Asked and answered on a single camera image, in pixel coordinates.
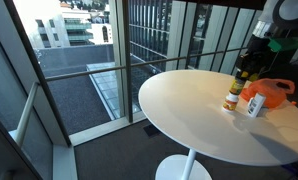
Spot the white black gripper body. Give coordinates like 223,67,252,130
243,33,279,68

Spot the black bottle yellow label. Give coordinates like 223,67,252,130
229,71,247,97

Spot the orange plastic carrier bag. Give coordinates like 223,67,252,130
238,78,297,110

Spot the white rectangular bottle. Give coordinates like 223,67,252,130
246,92,267,119

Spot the white pill bottle orange label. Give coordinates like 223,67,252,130
221,92,240,115

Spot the dark floor vent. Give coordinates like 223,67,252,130
142,124,163,137

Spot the metal window railing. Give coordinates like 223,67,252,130
43,46,251,83

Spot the white handrail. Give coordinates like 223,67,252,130
13,81,40,148

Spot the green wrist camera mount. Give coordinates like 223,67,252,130
267,36,298,53

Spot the dark window frame post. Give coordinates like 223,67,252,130
121,0,134,124

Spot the white table pedestal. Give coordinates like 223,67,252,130
154,148,213,180

